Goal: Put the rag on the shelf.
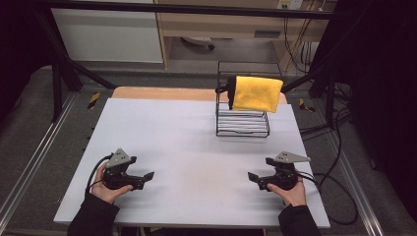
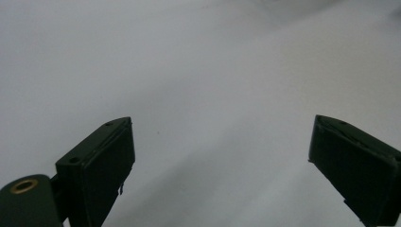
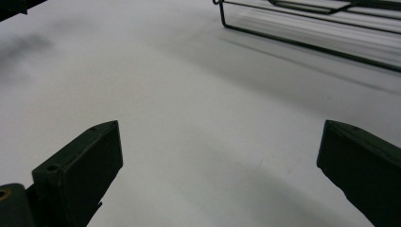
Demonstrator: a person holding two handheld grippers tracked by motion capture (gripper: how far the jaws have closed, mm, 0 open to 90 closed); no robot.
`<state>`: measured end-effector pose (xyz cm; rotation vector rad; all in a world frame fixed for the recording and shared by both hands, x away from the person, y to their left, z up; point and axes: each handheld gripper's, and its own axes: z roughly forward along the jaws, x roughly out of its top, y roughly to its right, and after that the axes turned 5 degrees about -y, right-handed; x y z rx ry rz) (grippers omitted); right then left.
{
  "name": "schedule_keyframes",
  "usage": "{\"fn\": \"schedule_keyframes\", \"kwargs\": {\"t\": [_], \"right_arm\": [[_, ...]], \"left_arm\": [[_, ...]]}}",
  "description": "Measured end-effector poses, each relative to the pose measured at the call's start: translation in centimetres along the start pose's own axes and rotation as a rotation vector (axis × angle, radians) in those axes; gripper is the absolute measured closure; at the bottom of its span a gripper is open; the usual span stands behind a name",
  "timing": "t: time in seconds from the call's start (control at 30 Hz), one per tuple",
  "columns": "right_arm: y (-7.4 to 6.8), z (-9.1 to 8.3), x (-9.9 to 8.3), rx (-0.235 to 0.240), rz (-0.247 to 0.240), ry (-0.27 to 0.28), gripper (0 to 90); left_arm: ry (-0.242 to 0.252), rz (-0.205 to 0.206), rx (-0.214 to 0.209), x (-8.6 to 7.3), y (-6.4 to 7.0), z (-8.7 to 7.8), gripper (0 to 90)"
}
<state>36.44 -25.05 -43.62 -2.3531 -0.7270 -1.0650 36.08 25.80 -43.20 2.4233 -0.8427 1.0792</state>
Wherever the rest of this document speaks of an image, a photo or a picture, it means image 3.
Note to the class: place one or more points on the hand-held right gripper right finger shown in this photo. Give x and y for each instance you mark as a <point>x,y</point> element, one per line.
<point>365,170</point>

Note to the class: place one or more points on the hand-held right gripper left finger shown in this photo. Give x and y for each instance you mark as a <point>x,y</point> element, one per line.
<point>78,176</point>

